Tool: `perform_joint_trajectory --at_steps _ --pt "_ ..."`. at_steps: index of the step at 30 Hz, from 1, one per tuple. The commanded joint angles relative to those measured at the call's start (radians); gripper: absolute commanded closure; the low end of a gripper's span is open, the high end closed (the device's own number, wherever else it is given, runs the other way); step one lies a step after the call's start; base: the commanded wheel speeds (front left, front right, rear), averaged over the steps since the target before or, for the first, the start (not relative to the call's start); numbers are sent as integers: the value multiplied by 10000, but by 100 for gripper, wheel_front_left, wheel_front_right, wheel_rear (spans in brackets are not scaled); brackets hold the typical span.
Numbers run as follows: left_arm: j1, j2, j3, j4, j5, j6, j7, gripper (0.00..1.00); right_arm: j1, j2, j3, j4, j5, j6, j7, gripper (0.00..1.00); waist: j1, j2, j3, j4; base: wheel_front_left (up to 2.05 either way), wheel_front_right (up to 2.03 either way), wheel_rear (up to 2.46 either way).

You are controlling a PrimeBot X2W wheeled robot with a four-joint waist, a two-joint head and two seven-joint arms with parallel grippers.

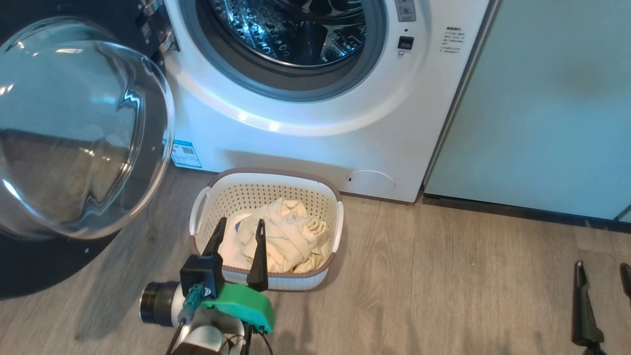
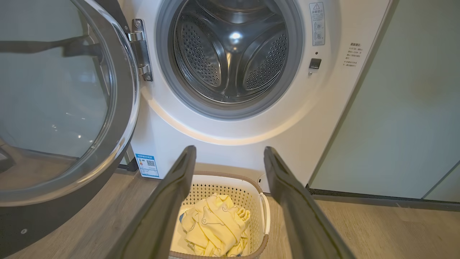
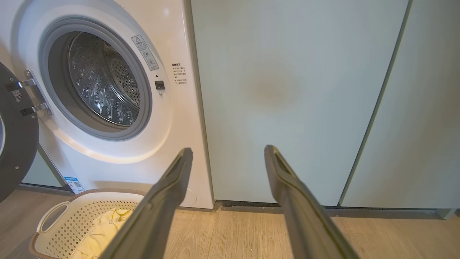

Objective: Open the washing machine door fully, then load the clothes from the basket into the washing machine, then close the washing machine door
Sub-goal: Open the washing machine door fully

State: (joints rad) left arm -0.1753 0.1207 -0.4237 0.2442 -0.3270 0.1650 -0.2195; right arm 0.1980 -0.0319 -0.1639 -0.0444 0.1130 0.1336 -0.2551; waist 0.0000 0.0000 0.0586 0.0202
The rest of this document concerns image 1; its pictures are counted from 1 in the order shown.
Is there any round black glass washer door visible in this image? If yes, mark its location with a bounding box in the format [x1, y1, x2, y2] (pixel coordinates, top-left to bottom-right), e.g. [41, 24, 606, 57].
[0, 0, 176, 300]

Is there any white front-load washing machine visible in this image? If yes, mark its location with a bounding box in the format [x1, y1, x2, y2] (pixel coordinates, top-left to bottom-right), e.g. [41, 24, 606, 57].
[163, 0, 493, 204]

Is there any black cabinet plinth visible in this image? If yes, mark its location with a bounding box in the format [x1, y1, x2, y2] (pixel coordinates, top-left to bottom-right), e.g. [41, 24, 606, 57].
[423, 193, 631, 233]

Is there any white garment with blue print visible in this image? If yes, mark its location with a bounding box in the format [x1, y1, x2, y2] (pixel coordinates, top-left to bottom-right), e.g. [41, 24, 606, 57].
[218, 213, 257, 271]

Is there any pale yellow garment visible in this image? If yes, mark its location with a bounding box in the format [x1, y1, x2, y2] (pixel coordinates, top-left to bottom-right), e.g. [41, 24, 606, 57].
[251, 198, 331, 274]

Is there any metal door hinge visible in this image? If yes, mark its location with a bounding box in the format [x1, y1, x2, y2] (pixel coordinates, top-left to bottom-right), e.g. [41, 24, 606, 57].
[140, 0, 179, 54]

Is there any round white filter cover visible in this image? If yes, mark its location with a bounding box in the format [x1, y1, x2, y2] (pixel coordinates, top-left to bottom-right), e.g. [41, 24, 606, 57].
[346, 170, 396, 196]

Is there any blue energy label sticker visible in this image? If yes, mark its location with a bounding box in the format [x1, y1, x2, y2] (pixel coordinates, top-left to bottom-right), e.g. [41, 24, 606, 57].
[171, 140, 203, 169]

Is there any small printed warning label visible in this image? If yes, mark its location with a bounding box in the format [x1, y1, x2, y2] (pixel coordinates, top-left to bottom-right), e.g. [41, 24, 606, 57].
[441, 26, 466, 54]

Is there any white perforated laundry basket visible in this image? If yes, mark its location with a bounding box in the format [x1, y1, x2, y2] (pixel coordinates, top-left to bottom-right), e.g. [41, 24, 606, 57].
[190, 168, 344, 291]

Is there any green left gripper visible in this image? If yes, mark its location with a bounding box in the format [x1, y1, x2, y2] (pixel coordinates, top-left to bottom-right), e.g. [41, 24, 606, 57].
[200, 217, 275, 332]

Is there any steel washing machine drum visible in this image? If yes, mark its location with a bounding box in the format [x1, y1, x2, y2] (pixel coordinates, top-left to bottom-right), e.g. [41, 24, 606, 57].
[210, 0, 368, 67]

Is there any grey instruction label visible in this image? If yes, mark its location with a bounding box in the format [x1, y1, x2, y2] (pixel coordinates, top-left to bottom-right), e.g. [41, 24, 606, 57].
[394, 0, 417, 23]

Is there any large mint green cabinet panel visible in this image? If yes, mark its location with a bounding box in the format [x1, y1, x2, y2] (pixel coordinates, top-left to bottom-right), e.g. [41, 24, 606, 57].
[425, 0, 631, 221]

